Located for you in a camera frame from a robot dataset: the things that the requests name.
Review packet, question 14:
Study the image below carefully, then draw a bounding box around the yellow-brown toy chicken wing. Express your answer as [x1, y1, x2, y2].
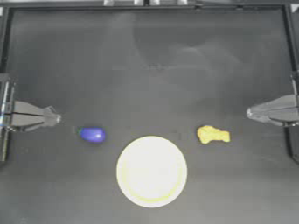
[197, 125, 232, 144]

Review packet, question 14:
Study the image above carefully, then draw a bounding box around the pale yellow oval plate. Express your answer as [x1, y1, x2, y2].
[117, 135, 189, 208]

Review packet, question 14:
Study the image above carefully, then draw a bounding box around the purple toy eggplant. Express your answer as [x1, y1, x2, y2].
[75, 125, 109, 144]

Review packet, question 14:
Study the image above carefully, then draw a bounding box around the black metal frame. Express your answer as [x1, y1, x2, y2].
[0, 0, 299, 165]

